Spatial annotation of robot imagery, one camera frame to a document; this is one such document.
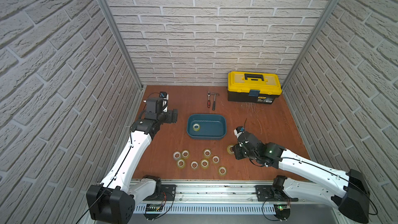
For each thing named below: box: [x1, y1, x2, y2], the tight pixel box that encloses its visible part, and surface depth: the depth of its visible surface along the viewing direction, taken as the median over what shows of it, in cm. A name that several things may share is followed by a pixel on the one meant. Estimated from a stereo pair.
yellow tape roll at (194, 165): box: [190, 161, 198, 170], surface depth 83 cm
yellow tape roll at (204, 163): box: [200, 158, 210, 168], surface depth 84 cm
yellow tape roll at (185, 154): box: [181, 149, 190, 160], surface depth 87 cm
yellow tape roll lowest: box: [217, 165, 227, 176], surface depth 82 cm
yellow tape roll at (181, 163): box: [176, 158, 186, 169], surface depth 84 cm
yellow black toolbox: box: [227, 71, 283, 105], surface depth 102 cm
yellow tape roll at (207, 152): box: [203, 148, 212, 157], surface depth 88 cm
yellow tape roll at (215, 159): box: [212, 155, 220, 164], surface depth 85 cm
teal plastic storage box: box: [186, 113, 227, 140], surface depth 100 cm
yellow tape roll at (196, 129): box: [192, 123, 201, 132], surface depth 99 cm
